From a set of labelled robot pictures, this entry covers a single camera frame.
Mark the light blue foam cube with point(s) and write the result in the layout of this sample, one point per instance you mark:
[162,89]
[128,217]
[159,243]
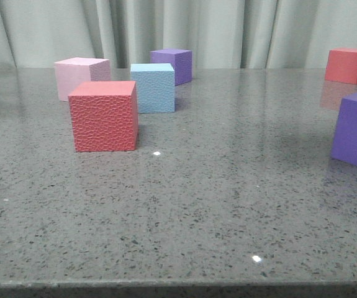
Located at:
[155,87]

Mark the red textured foam cube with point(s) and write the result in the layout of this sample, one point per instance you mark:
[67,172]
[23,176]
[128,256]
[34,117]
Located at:
[104,116]

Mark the purple foam cube far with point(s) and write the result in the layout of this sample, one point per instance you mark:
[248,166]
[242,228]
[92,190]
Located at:
[180,60]

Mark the pink foam cube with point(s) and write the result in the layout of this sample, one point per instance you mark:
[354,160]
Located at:
[71,72]

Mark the red foam cube far right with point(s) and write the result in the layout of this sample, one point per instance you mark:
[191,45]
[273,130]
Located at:
[342,65]

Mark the grey-green pleated curtain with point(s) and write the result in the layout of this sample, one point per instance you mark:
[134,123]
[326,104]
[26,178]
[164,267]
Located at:
[220,34]

